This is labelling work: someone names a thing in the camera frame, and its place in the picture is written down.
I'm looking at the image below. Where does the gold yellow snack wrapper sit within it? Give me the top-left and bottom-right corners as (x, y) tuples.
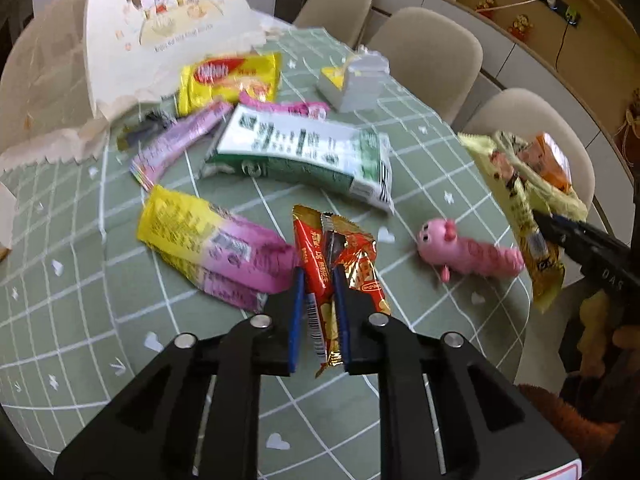
(458, 131), (588, 312)

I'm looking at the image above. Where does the red gold snack wrapper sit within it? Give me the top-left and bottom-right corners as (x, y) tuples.
(292, 205), (392, 373)

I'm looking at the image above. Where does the orange clear plastic bag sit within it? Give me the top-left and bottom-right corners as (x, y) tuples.
(518, 132), (572, 193)

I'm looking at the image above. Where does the yellow purple snack wrapper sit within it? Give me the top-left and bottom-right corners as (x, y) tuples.
(137, 185), (299, 312)

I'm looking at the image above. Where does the near beige chair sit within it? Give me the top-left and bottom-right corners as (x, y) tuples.
(462, 88), (596, 209)

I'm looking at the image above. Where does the beige chair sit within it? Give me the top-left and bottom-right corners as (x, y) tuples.
(462, 88), (596, 209)
(293, 0), (373, 48)
(367, 6), (483, 124)

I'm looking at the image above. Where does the pink caterpillar toy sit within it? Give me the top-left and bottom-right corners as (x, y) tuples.
(416, 218), (525, 283)

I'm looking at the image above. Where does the red doll figurine right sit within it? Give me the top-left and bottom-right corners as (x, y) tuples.
(508, 14), (534, 42)

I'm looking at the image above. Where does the red doll figurine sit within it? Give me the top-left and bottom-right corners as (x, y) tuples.
(475, 0), (497, 20)
(508, 14), (534, 42)

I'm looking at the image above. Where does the light purple candy wrapper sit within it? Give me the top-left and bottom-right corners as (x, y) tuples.
(129, 100), (233, 192)

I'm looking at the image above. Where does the green grid tablecloth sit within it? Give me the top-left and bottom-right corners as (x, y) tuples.
(1, 80), (530, 479)

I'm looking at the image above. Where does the middle beige chair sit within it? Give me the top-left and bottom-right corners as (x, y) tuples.
(367, 6), (483, 124)

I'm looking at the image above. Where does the green white snack bag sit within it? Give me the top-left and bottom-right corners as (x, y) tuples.
(200, 104), (394, 214)

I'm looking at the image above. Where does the red doll figurine left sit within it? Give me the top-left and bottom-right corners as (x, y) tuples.
(475, 0), (497, 20)

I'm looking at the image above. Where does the orange white tissue box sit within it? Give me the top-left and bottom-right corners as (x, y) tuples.
(0, 183), (17, 261)

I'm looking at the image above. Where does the black crumpled wrapper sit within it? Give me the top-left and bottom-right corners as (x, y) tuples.
(116, 110), (176, 152)

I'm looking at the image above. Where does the white yellow toy box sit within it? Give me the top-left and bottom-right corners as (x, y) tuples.
(317, 46), (390, 113)

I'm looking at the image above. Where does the pink lollipop wrapper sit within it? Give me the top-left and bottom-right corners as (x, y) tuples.
(239, 90), (330, 120)

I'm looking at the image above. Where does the yellow nabati wafer wrapper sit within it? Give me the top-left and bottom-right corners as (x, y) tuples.
(177, 52), (282, 116)

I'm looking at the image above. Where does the far beige chair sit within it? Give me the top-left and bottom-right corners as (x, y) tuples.
(293, 0), (373, 48)

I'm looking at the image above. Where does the beige mesh food cover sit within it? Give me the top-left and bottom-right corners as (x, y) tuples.
(1, 0), (266, 171)

